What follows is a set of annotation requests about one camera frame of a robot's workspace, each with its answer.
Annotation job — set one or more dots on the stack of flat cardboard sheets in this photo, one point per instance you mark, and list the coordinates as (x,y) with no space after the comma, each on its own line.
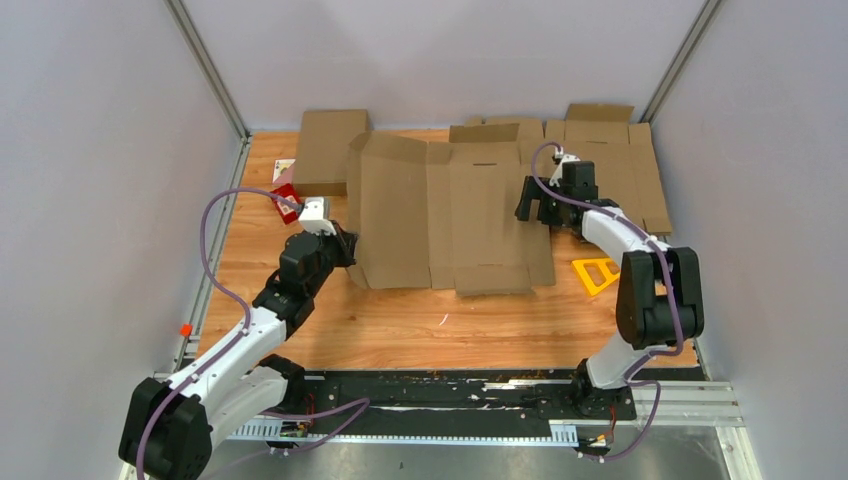
(622,151)

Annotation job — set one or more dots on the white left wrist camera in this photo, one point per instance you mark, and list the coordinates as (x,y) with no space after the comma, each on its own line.
(314,216)

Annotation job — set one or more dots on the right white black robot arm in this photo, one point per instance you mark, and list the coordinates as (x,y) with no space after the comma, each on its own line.
(659,302)

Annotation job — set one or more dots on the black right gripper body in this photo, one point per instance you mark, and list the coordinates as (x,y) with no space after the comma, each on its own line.
(551,204)

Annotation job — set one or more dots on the brown cardboard box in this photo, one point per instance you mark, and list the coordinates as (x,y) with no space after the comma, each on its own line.
(320,167)
(441,215)

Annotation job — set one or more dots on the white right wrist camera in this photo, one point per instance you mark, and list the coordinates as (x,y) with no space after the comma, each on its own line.
(561,160)

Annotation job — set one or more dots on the yellow plastic triangle block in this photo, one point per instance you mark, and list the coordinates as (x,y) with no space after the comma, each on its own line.
(596,274)

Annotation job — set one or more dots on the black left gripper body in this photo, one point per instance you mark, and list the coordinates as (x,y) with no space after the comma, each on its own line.
(328,260)

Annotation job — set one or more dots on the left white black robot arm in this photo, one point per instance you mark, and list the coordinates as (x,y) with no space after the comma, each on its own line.
(173,426)

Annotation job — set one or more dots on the closed brown cardboard box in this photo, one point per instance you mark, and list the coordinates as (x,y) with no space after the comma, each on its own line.
(320,167)

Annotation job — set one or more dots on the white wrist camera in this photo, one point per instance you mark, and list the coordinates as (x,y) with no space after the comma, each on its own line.
(314,216)
(561,160)

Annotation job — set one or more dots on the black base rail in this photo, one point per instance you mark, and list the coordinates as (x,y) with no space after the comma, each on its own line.
(453,403)

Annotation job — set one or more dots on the red plastic window block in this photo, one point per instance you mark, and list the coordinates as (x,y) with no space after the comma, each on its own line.
(287,203)

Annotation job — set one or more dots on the playing card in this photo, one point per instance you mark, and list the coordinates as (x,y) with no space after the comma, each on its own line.
(283,172)

